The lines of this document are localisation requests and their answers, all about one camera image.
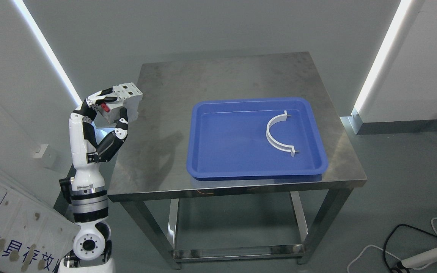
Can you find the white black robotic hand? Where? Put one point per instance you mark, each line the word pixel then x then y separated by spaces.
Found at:
pixel 87 154

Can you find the white circuit breaker red switch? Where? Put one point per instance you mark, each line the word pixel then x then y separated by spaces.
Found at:
pixel 127 96

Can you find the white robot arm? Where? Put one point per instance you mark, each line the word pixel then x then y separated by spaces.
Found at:
pixel 92 246

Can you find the white sign board blue text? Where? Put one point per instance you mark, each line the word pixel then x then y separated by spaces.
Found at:
pixel 33 237

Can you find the stainless steel table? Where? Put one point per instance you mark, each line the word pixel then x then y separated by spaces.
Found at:
pixel 150 177

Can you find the blue plastic tray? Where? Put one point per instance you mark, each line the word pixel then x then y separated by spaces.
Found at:
pixel 227 141

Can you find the white curved plastic clamp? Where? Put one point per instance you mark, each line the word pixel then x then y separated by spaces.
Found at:
pixel 278 133

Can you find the white tube on floor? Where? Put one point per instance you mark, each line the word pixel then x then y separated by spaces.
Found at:
pixel 419 260

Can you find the left wall light strip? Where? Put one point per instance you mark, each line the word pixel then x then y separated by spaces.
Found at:
pixel 48 51

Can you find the wall light strip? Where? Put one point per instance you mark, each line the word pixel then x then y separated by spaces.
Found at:
pixel 389 49
pixel 48 51

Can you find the right wall light strip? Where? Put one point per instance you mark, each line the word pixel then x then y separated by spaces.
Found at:
pixel 389 49

